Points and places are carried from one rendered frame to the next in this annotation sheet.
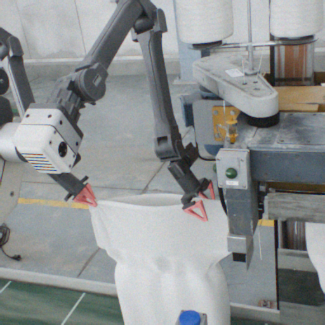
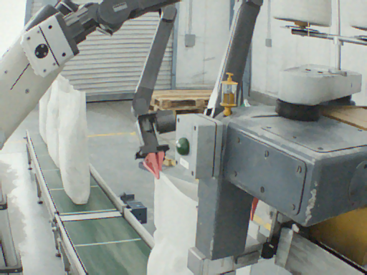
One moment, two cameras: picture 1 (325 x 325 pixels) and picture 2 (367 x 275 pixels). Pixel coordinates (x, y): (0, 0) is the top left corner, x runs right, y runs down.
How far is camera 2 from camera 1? 0.84 m
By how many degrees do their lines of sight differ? 39
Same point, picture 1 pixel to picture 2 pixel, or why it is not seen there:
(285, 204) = (294, 250)
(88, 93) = (99, 14)
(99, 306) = not seen: outside the picture
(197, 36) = (278, 9)
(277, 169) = (246, 169)
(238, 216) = (203, 226)
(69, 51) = not seen: hidden behind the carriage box
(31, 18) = not seen: hidden behind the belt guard
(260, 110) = (284, 89)
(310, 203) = (317, 260)
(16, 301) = (128, 251)
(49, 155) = (28, 51)
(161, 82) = (235, 49)
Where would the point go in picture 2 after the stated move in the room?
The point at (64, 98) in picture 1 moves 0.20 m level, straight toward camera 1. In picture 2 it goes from (78, 13) to (16, 16)
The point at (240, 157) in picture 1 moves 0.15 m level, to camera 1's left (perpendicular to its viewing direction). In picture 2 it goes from (194, 122) to (127, 108)
